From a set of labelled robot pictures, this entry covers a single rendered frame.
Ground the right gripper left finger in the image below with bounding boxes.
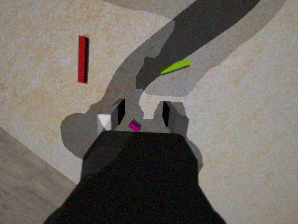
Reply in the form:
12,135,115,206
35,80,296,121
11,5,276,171
97,99,125,136

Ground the dark red rod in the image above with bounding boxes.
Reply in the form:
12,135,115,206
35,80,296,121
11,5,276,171
78,36,88,83

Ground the lime green rod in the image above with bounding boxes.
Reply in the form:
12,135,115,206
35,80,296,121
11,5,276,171
159,58,191,74

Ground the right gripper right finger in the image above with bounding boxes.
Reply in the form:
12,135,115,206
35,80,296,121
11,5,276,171
162,101,189,140

